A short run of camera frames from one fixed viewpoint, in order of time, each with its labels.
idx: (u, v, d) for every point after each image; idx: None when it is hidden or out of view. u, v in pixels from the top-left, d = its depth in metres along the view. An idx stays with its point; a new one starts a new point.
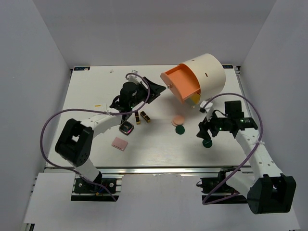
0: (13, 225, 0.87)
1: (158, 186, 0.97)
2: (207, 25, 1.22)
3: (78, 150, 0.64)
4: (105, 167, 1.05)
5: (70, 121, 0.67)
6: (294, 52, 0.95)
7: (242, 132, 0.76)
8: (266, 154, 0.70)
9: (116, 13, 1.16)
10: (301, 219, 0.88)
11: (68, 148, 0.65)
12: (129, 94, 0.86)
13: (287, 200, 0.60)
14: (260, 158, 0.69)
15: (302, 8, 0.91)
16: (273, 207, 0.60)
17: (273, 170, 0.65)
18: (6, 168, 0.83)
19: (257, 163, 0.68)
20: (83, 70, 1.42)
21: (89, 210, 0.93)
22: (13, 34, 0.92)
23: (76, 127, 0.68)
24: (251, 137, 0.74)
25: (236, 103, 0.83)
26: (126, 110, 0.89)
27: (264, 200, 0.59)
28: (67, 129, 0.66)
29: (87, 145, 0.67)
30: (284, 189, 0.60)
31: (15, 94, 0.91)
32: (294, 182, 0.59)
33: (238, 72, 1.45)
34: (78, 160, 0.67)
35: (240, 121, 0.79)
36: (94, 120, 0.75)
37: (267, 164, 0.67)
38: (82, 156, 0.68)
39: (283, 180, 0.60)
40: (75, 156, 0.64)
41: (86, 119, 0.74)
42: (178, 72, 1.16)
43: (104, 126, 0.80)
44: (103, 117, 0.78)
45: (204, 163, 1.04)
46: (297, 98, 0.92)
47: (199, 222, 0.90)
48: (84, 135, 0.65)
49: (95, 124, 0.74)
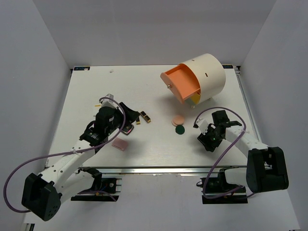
0: (14, 225, 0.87)
1: (158, 186, 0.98)
2: (208, 25, 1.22)
3: (44, 208, 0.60)
4: (105, 167, 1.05)
5: (30, 178, 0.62)
6: (294, 52, 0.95)
7: (229, 128, 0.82)
8: (251, 136, 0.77)
9: (116, 13, 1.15)
10: (301, 219, 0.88)
11: (34, 206, 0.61)
12: (105, 120, 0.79)
13: (281, 170, 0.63)
14: (247, 139, 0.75)
15: (302, 8, 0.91)
16: (271, 180, 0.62)
17: (260, 144, 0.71)
18: (6, 169, 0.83)
19: (246, 144, 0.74)
20: (83, 70, 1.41)
21: (89, 210, 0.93)
22: (13, 34, 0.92)
23: (38, 183, 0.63)
24: (237, 129, 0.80)
25: (220, 111, 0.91)
26: (101, 139, 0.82)
27: (260, 172, 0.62)
28: (27, 188, 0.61)
29: (54, 198, 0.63)
30: (275, 160, 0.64)
31: (15, 94, 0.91)
32: (281, 150, 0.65)
33: (238, 72, 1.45)
34: (47, 215, 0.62)
35: (226, 123, 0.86)
36: (57, 169, 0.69)
37: (254, 142, 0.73)
38: (51, 209, 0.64)
39: (272, 150, 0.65)
40: (42, 213, 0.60)
41: (49, 169, 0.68)
42: (178, 72, 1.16)
43: (72, 168, 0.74)
44: (69, 160, 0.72)
45: (204, 163, 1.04)
46: (297, 98, 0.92)
47: (199, 221, 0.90)
48: (45, 194, 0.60)
49: (59, 173, 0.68)
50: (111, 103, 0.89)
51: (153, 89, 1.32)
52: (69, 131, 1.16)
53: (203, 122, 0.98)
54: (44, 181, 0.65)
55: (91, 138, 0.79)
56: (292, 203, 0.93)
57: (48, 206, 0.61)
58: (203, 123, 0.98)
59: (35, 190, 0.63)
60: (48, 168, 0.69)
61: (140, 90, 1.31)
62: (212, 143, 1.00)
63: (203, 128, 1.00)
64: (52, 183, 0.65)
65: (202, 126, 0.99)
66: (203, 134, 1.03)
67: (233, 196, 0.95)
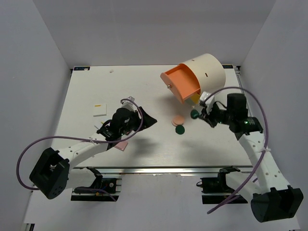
0: (14, 224, 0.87)
1: (158, 186, 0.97)
2: (208, 25, 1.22)
3: (52, 183, 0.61)
4: (105, 167, 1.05)
5: (46, 152, 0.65)
6: (294, 52, 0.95)
7: (248, 137, 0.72)
8: (273, 164, 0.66)
9: (116, 13, 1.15)
10: (301, 219, 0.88)
11: (42, 180, 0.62)
12: (121, 120, 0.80)
13: (292, 210, 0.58)
14: (267, 168, 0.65)
15: (302, 8, 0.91)
16: (278, 216, 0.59)
17: (279, 181, 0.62)
18: (6, 169, 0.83)
19: (263, 174, 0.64)
20: (83, 70, 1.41)
21: (89, 210, 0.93)
22: (13, 34, 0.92)
23: (54, 158, 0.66)
24: (256, 143, 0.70)
25: (241, 101, 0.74)
26: (114, 137, 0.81)
27: (270, 211, 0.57)
28: (43, 160, 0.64)
29: (63, 178, 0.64)
30: (290, 200, 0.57)
31: (15, 94, 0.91)
32: (301, 194, 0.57)
33: (238, 72, 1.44)
34: (51, 193, 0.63)
35: (244, 123, 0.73)
36: (74, 150, 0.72)
37: (274, 175, 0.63)
38: (56, 188, 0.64)
39: (290, 191, 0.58)
40: (48, 188, 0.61)
41: (66, 148, 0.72)
42: (178, 72, 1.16)
43: (86, 155, 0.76)
44: (85, 145, 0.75)
45: (204, 163, 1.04)
46: (297, 98, 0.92)
47: (199, 221, 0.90)
48: (58, 168, 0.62)
49: (74, 155, 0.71)
50: (131, 106, 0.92)
51: (153, 89, 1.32)
52: (69, 131, 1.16)
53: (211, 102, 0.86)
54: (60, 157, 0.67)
55: (106, 134, 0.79)
56: None
57: (56, 183, 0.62)
58: (211, 103, 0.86)
59: (47, 165, 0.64)
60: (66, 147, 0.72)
61: (140, 90, 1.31)
62: (212, 122, 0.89)
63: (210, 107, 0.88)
64: (68, 160, 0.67)
65: (210, 105, 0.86)
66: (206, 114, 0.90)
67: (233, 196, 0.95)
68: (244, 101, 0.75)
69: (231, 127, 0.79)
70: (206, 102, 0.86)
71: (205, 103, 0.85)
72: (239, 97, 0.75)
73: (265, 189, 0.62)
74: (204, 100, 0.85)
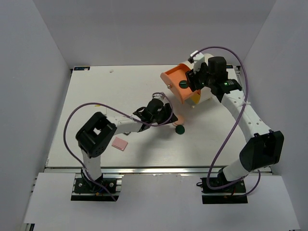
0: (13, 225, 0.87)
1: (158, 186, 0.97)
2: (208, 25, 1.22)
3: (97, 142, 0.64)
4: (105, 167, 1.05)
5: (96, 114, 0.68)
6: (294, 51, 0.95)
7: (228, 95, 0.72)
8: (253, 114, 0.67)
9: (116, 14, 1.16)
10: (301, 219, 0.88)
11: (88, 138, 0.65)
12: None
13: (276, 152, 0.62)
14: (249, 118, 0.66)
15: (302, 8, 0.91)
16: (265, 160, 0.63)
17: (262, 127, 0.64)
18: (6, 169, 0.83)
19: (246, 124, 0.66)
20: (83, 71, 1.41)
21: (89, 210, 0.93)
22: (13, 34, 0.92)
23: (102, 121, 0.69)
24: (237, 99, 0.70)
25: (221, 64, 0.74)
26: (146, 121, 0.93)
27: (256, 157, 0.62)
28: (92, 120, 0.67)
29: (107, 140, 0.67)
30: (274, 144, 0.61)
31: (15, 94, 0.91)
32: (282, 135, 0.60)
33: (238, 72, 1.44)
34: (94, 152, 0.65)
35: (224, 85, 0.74)
36: (118, 119, 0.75)
37: (256, 123, 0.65)
38: (99, 148, 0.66)
39: (272, 135, 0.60)
40: (92, 147, 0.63)
41: (112, 117, 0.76)
42: (178, 72, 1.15)
43: (123, 129, 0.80)
44: (126, 119, 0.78)
45: (203, 163, 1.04)
46: (297, 97, 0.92)
47: (199, 222, 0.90)
48: (107, 130, 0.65)
49: (118, 123, 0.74)
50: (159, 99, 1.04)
51: (153, 89, 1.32)
52: (69, 132, 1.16)
53: (199, 60, 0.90)
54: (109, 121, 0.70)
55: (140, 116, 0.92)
56: (292, 203, 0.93)
57: (102, 142, 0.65)
58: (198, 61, 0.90)
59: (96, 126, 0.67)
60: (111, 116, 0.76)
61: (140, 90, 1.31)
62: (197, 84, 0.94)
63: (197, 67, 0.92)
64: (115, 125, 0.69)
65: (197, 63, 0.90)
66: (193, 73, 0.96)
67: (234, 195, 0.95)
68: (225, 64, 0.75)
69: (212, 92, 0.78)
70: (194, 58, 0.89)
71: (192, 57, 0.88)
72: (220, 60, 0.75)
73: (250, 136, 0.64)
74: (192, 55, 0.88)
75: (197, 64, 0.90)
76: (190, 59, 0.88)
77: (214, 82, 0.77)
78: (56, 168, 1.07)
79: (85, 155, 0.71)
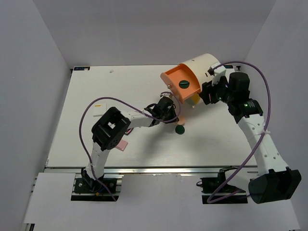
0: (14, 225, 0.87)
1: (158, 186, 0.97)
2: (208, 25, 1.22)
3: (112, 135, 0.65)
4: (105, 167, 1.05)
5: (112, 108, 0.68)
6: (293, 52, 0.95)
7: (247, 120, 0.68)
8: (272, 146, 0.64)
9: (116, 14, 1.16)
10: (301, 219, 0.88)
11: (104, 132, 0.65)
12: (166, 104, 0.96)
13: (290, 190, 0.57)
14: (265, 150, 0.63)
15: (302, 8, 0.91)
16: (275, 196, 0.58)
17: (278, 163, 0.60)
18: (6, 168, 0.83)
19: (262, 157, 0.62)
20: (83, 71, 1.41)
21: (89, 210, 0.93)
22: (13, 34, 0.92)
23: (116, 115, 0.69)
24: (256, 126, 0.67)
25: (244, 82, 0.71)
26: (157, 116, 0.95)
27: (267, 193, 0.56)
28: (108, 114, 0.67)
29: (121, 134, 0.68)
30: (288, 182, 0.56)
31: (15, 94, 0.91)
32: (300, 175, 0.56)
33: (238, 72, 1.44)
34: (109, 145, 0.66)
35: (244, 106, 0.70)
36: (131, 114, 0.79)
37: (273, 158, 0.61)
38: (114, 141, 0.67)
39: (288, 173, 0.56)
40: (108, 140, 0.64)
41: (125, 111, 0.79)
42: (178, 72, 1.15)
43: (134, 123, 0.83)
44: (139, 114, 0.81)
45: (204, 163, 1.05)
46: (297, 97, 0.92)
47: (199, 222, 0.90)
48: (121, 124, 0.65)
49: (131, 118, 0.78)
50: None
51: (153, 89, 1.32)
52: (69, 132, 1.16)
53: (220, 72, 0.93)
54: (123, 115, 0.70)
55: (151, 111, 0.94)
56: (292, 204, 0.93)
57: (116, 136, 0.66)
58: (219, 74, 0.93)
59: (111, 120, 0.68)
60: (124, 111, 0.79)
61: (140, 90, 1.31)
62: (214, 96, 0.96)
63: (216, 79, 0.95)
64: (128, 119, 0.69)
65: (217, 76, 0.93)
66: (211, 85, 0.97)
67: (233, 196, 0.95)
68: (247, 83, 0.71)
69: (230, 109, 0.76)
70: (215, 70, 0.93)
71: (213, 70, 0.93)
72: (243, 78, 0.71)
73: (263, 171, 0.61)
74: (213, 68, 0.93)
75: (217, 77, 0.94)
76: (211, 70, 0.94)
77: (233, 101, 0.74)
78: (56, 168, 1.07)
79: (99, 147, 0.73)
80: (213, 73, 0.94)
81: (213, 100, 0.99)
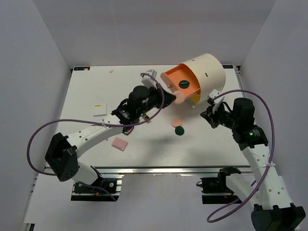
0: (14, 224, 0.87)
1: (157, 186, 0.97)
2: (208, 25, 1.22)
3: (62, 170, 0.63)
4: (105, 167, 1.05)
5: (55, 139, 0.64)
6: (294, 52, 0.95)
7: (252, 150, 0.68)
8: (276, 179, 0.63)
9: (116, 13, 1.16)
10: (302, 220, 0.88)
11: (54, 165, 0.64)
12: (138, 100, 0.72)
13: (293, 225, 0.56)
14: (270, 185, 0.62)
15: (302, 8, 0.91)
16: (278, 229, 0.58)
17: (284, 198, 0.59)
18: (6, 168, 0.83)
19: (266, 191, 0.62)
20: (83, 71, 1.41)
21: (89, 210, 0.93)
22: (14, 33, 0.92)
23: (63, 144, 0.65)
24: (261, 158, 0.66)
25: (249, 110, 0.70)
26: (131, 118, 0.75)
27: (271, 227, 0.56)
28: (52, 146, 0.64)
29: (72, 163, 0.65)
30: (291, 218, 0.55)
31: (15, 94, 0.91)
32: (303, 212, 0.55)
33: (238, 72, 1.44)
34: (63, 176, 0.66)
35: (249, 134, 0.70)
36: (83, 135, 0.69)
37: (277, 192, 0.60)
38: (68, 171, 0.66)
39: (292, 210, 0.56)
40: (60, 173, 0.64)
41: (76, 133, 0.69)
42: (178, 72, 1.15)
43: (99, 138, 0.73)
44: (95, 131, 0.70)
45: (204, 163, 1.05)
46: (297, 97, 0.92)
47: (199, 222, 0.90)
48: (66, 157, 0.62)
49: (83, 141, 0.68)
50: (151, 82, 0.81)
51: None
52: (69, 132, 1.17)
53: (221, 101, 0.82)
54: (69, 143, 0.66)
55: (121, 116, 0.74)
56: None
57: (67, 168, 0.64)
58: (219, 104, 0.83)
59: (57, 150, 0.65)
60: (76, 132, 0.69)
61: None
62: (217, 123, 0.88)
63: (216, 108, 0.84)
64: (75, 147, 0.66)
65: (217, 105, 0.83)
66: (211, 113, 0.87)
67: (232, 195, 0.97)
68: (252, 111, 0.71)
69: (235, 136, 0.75)
70: (215, 101, 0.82)
71: (213, 100, 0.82)
72: (248, 106, 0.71)
73: (267, 205, 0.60)
74: (212, 97, 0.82)
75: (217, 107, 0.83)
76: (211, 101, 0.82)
77: (238, 128, 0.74)
78: None
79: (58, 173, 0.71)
80: (213, 104, 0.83)
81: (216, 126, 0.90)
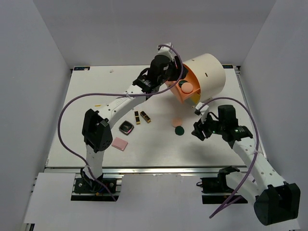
0: (14, 224, 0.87)
1: (158, 186, 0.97)
2: (208, 25, 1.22)
3: (98, 142, 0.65)
4: (105, 167, 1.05)
5: (87, 113, 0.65)
6: (294, 52, 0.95)
7: (239, 142, 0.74)
8: (266, 163, 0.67)
9: (116, 13, 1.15)
10: (301, 219, 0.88)
11: (91, 138, 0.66)
12: (160, 67, 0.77)
13: (294, 208, 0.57)
14: (261, 168, 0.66)
15: (302, 9, 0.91)
16: (282, 216, 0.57)
17: (275, 178, 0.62)
18: (6, 168, 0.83)
19: (259, 174, 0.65)
20: (83, 71, 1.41)
21: (89, 210, 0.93)
22: (13, 34, 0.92)
23: (96, 118, 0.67)
24: (249, 147, 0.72)
25: (231, 111, 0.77)
26: (153, 85, 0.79)
27: (273, 210, 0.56)
28: (86, 121, 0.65)
29: (108, 134, 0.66)
30: (289, 198, 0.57)
31: (15, 94, 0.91)
32: (298, 188, 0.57)
33: (238, 72, 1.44)
34: (101, 147, 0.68)
35: (235, 132, 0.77)
36: (112, 108, 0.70)
37: (269, 174, 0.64)
38: (105, 143, 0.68)
39: (287, 188, 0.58)
40: (97, 144, 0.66)
41: (104, 108, 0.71)
42: None
43: (125, 110, 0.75)
44: (122, 102, 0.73)
45: (204, 163, 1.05)
46: (297, 97, 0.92)
47: (199, 222, 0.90)
48: (101, 128, 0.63)
49: (113, 113, 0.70)
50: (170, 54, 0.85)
51: None
52: (69, 132, 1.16)
53: (207, 110, 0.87)
54: (101, 116, 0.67)
55: (143, 84, 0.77)
56: None
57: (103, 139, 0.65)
58: (206, 112, 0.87)
59: (92, 124, 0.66)
60: (104, 107, 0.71)
61: None
62: (207, 132, 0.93)
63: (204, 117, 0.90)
64: (107, 120, 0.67)
65: (204, 114, 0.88)
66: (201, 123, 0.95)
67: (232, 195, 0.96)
68: (234, 111, 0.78)
69: (223, 136, 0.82)
70: (201, 110, 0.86)
71: (199, 110, 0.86)
72: (229, 108, 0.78)
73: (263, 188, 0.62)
74: (198, 109, 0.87)
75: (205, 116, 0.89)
76: (197, 111, 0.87)
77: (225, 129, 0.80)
78: (56, 168, 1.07)
79: (91, 150, 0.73)
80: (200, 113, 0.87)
81: (208, 136, 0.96)
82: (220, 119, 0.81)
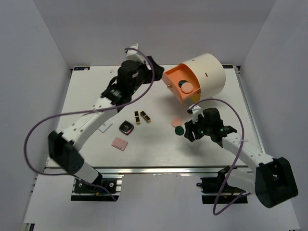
0: (14, 224, 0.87)
1: (158, 186, 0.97)
2: (208, 25, 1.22)
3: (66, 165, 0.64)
4: (105, 167, 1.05)
5: (50, 140, 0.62)
6: (293, 52, 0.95)
7: (226, 137, 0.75)
8: (253, 147, 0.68)
9: (116, 14, 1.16)
10: (301, 219, 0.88)
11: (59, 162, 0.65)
12: (128, 75, 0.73)
13: (290, 182, 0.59)
14: (249, 152, 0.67)
15: (302, 9, 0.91)
16: (283, 194, 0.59)
17: (264, 156, 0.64)
18: (6, 168, 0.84)
19: (249, 158, 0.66)
20: (83, 71, 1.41)
21: (88, 210, 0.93)
22: (13, 34, 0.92)
23: (60, 141, 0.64)
24: (235, 139, 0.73)
25: (216, 113, 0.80)
26: (123, 96, 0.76)
27: (271, 187, 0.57)
28: (50, 146, 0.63)
29: (74, 156, 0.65)
30: (282, 172, 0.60)
31: (15, 94, 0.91)
32: (287, 161, 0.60)
33: (238, 72, 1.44)
34: (72, 168, 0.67)
35: (220, 131, 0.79)
36: (78, 127, 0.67)
37: (258, 155, 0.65)
38: (74, 163, 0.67)
39: (277, 162, 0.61)
40: (67, 167, 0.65)
41: (70, 127, 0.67)
42: (178, 72, 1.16)
43: (94, 126, 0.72)
44: (89, 119, 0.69)
45: (204, 163, 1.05)
46: (296, 97, 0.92)
47: (199, 221, 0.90)
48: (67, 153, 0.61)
49: (79, 133, 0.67)
50: (138, 57, 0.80)
51: (153, 89, 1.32)
52: None
53: (199, 110, 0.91)
54: (65, 139, 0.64)
55: (111, 96, 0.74)
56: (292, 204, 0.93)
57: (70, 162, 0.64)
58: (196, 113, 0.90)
59: (57, 149, 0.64)
60: (69, 126, 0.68)
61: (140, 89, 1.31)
62: (197, 133, 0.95)
63: (194, 118, 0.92)
64: (72, 142, 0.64)
65: (194, 115, 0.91)
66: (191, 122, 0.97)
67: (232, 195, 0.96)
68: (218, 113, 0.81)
69: (211, 137, 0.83)
70: (193, 109, 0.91)
71: (191, 109, 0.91)
72: (213, 109, 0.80)
73: None
74: (191, 108, 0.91)
75: (195, 116, 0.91)
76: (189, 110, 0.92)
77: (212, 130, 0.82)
78: (56, 167, 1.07)
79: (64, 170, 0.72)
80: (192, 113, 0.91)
81: (198, 137, 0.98)
82: (206, 121, 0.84)
